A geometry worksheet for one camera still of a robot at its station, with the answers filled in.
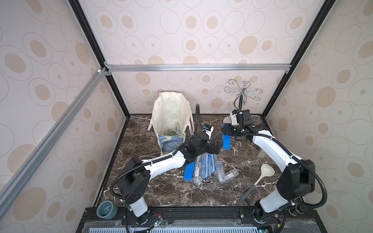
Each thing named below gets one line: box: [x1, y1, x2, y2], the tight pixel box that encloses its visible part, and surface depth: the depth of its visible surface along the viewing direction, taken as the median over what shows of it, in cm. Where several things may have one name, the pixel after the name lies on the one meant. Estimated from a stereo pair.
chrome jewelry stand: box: [223, 79, 263, 113], surface depth 92 cm
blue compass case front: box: [183, 161, 196, 182], surface depth 89 cm
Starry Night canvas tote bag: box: [147, 91, 195, 156], surface depth 96 cm
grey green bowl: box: [96, 200, 119, 220], surface depth 72 cm
